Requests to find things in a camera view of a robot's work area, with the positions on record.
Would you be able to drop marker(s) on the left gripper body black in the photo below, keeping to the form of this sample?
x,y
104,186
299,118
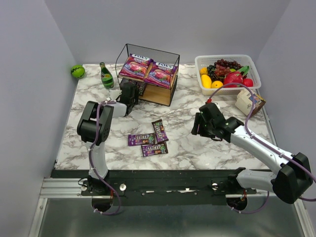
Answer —
x,y
131,94

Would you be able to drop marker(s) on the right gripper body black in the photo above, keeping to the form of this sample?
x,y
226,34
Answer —
x,y
200,124

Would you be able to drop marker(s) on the purple m&m's bag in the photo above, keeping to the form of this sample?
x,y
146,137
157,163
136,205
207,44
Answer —
x,y
129,81
141,139
141,88
154,149
159,131

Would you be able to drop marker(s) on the purple Fox's candy bag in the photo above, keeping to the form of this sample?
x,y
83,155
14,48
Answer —
x,y
161,74
136,67

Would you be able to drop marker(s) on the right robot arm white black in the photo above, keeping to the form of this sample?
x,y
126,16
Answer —
x,y
289,175

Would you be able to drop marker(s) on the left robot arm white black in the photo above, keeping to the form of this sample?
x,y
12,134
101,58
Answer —
x,y
95,123

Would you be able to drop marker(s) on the green glass bottle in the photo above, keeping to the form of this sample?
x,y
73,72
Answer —
x,y
106,77

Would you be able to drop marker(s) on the yellow mango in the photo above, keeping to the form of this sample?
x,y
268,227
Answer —
x,y
206,81

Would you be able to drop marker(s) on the orange fruit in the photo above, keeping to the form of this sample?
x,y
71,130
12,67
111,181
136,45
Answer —
x,y
216,84

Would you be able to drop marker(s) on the yellow small fruit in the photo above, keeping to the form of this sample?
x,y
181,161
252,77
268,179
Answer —
x,y
203,71

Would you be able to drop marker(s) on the red dragon fruit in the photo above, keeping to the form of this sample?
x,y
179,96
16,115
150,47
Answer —
x,y
234,79

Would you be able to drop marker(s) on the dark grape bunch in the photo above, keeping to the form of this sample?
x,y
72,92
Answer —
x,y
219,69

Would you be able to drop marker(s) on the red apple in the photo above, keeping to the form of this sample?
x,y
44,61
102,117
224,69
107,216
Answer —
x,y
248,82

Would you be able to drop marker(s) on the green ball toy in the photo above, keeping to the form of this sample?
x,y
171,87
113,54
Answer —
x,y
78,71

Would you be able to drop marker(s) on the white plastic fruit basket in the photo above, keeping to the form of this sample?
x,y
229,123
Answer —
x,y
248,70

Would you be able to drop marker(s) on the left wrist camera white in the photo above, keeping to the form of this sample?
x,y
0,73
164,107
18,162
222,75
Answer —
x,y
114,94

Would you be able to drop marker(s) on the black wire wooden shelf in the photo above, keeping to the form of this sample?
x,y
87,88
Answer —
x,y
153,93

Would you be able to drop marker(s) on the black mounting base plate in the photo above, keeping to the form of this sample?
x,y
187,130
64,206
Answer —
x,y
177,199

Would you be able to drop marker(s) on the aluminium rail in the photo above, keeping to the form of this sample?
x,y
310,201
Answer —
x,y
61,187

